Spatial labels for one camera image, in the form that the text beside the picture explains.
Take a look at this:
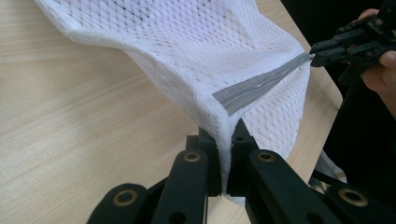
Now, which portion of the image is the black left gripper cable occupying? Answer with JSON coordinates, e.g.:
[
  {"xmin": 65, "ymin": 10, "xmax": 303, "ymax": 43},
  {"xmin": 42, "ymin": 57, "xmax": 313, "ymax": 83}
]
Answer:
[{"xmin": 310, "ymin": 169, "xmax": 347, "ymax": 189}]

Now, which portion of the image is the white mesh laundry bag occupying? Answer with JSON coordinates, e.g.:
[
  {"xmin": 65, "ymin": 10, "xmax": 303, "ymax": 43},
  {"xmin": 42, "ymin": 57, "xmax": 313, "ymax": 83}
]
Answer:
[{"xmin": 33, "ymin": 0, "xmax": 313, "ymax": 207}]

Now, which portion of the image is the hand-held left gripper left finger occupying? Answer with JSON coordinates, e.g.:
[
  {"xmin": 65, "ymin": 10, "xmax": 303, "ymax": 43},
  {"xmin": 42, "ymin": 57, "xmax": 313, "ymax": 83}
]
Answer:
[{"xmin": 185, "ymin": 127, "xmax": 223, "ymax": 198}]

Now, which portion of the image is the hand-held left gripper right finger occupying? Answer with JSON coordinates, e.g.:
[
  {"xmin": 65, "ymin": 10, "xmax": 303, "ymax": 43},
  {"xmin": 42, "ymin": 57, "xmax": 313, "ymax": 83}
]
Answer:
[{"xmin": 226, "ymin": 118, "xmax": 262, "ymax": 198}]

